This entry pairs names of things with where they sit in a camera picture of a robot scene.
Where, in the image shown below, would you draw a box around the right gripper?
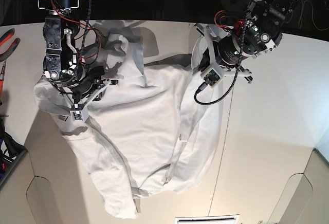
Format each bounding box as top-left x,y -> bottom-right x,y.
43,62 -> 105,101

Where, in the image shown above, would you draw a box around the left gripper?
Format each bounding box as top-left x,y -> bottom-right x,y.
198,25 -> 282,72

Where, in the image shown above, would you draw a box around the white t-shirt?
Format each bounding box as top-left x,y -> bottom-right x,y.
34,24 -> 223,219

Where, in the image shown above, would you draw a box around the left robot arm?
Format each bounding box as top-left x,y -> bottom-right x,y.
198,0 -> 300,72

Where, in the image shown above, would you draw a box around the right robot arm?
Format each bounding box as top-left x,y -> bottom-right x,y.
38,0 -> 105,104

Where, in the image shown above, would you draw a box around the orange handled screwdriver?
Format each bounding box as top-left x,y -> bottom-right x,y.
0,60 -> 6,96

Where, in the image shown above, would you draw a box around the orange handled pliers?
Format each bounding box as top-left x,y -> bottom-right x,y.
0,28 -> 21,63

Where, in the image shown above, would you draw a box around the white cable on floor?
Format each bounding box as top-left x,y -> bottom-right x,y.
295,0 -> 329,31

